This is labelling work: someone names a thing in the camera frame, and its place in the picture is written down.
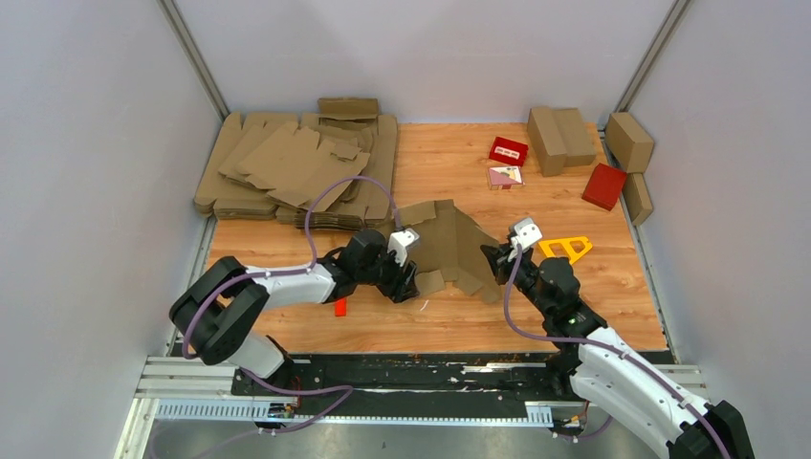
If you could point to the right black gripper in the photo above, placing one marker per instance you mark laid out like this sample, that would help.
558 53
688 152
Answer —
497 260

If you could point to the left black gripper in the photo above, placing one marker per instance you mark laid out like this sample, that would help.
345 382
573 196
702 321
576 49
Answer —
405 285

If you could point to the brown cardboard box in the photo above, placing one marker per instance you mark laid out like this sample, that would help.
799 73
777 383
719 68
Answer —
449 251

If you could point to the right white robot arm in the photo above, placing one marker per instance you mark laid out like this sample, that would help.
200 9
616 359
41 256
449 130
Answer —
596 364

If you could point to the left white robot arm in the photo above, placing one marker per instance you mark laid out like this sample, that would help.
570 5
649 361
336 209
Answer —
217 313

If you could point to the pink white picture card box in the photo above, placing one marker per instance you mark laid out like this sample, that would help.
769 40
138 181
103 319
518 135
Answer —
504 177

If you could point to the red box with white labels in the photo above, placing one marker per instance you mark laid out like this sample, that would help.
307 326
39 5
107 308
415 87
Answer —
508 152

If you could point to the dark red box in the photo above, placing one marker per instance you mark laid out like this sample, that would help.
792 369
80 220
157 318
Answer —
604 186

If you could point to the folded cardboard box left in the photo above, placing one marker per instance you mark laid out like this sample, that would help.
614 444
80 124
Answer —
546 141

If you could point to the folded cardboard box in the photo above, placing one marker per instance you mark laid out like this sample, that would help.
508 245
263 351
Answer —
637 199
546 141

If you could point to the folded cardboard box lower right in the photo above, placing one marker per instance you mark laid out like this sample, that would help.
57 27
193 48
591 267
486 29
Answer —
637 199

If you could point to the folded cardboard box corner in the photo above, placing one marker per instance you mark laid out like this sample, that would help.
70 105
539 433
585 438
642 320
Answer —
629 142

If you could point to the small red block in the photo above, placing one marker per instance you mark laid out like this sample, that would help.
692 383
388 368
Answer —
340 307

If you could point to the stack of flat cardboard blanks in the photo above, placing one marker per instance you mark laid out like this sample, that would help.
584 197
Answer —
323 168

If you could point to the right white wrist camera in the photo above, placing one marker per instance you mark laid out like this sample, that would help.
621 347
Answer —
523 235

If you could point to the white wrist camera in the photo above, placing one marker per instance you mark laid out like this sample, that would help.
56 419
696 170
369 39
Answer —
523 235
400 242

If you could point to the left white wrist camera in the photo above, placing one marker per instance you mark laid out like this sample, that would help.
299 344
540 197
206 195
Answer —
400 242

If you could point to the yellow plastic triangle frame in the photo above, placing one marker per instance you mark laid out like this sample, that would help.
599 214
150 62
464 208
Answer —
573 248

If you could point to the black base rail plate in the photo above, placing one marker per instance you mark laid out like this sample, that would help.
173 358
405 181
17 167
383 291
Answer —
439 385

